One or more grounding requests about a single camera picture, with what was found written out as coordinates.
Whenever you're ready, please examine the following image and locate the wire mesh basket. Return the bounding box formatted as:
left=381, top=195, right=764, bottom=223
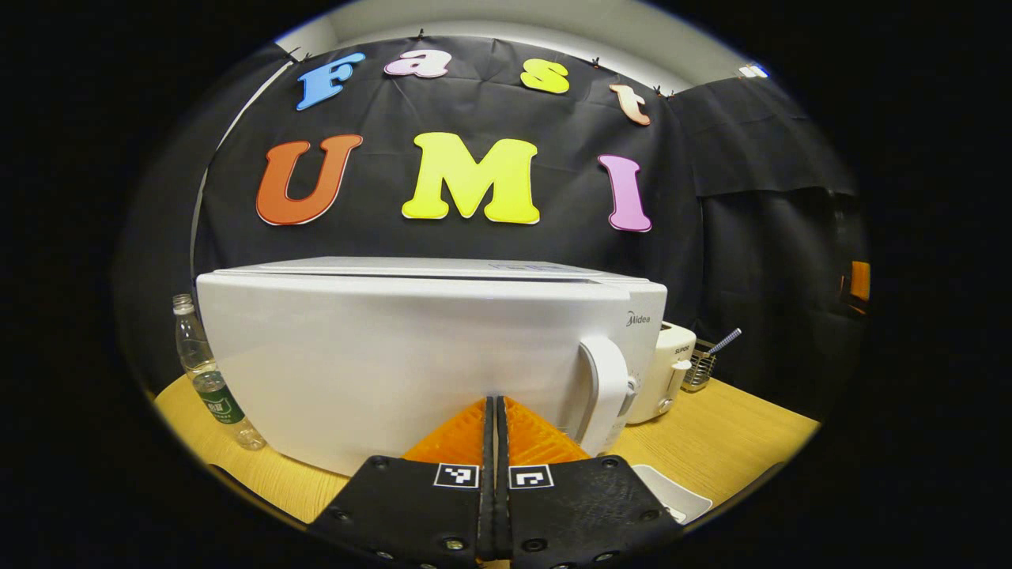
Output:
left=682, top=340, right=718, bottom=394

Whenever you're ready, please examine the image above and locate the white microwave oven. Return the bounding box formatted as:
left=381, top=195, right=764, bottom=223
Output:
left=195, top=256, right=670, bottom=478

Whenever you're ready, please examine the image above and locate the clear plastic water bottle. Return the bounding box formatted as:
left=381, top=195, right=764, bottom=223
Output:
left=172, top=293, right=268, bottom=452

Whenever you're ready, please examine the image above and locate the small white dish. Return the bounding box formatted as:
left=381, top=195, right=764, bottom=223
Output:
left=632, top=464, right=713, bottom=526

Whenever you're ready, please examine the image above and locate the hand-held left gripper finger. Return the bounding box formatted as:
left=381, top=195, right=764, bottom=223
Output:
left=308, top=396, right=497, bottom=569
left=496, top=396, right=685, bottom=569

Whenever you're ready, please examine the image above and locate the white toaster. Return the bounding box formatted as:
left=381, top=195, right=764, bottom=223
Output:
left=628, top=321, right=698, bottom=425

